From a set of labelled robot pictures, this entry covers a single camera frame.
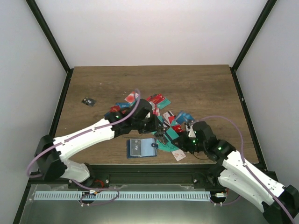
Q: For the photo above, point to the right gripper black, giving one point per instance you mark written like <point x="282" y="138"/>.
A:
<point x="182" y="145"/>

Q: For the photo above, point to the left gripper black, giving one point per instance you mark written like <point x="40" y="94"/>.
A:
<point x="155" y="127"/>

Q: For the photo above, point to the white card orange logo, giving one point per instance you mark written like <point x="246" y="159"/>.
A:
<point x="178" y="155"/>

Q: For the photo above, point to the blue leather card holder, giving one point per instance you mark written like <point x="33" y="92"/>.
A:
<point x="149" y="148"/>

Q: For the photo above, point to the teal card bottom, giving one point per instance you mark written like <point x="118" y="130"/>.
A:
<point x="171" y="134"/>

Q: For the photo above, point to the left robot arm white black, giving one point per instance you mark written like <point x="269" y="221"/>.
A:
<point x="53" y="154"/>

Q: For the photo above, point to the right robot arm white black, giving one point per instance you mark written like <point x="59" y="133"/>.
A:
<point x="279" y="204"/>

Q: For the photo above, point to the white card red circle top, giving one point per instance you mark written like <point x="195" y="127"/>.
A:
<point x="131" y="97"/>

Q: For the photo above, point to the red card top right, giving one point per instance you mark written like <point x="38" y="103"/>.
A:
<point x="156" y="99"/>

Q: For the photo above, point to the white card black stripe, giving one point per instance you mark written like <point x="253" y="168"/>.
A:
<point x="168" y="117"/>

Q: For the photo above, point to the red gold card lower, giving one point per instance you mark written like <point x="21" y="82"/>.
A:
<point x="177" y="128"/>

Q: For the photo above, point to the teal card top right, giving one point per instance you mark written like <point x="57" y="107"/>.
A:
<point x="163" y="104"/>

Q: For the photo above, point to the red card left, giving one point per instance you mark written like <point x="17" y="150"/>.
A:
<point x="115" y="108"/>

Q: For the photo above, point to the teal chip card large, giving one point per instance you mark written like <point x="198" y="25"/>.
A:
<point x="168" y="147"/>

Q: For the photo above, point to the blue card right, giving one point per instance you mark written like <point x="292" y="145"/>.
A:
<point x="183" y="117"/>

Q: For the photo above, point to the black card far left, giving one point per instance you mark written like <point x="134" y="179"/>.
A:
<point x="88" y="101"/>

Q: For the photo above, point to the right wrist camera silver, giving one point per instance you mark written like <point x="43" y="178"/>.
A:
<point x="190" y="131"/>

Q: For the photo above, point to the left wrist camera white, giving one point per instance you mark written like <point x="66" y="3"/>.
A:
<point x="154" y="107"/>

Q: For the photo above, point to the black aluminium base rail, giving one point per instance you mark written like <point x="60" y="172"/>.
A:
<point x="199" y="175"/>

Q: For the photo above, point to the light blue slotted cable duct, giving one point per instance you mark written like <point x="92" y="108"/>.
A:
<point x="124" y="196"/>

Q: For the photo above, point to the right black frame post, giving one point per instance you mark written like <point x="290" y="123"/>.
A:
<point x="253" y="34"/>

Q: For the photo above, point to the black frame post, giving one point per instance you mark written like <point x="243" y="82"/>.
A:
<point x="253" y="34"/>
<point x="33" y="6"/>

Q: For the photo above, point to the left black frame post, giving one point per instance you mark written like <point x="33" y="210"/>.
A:
<point x="33" y="6"/>

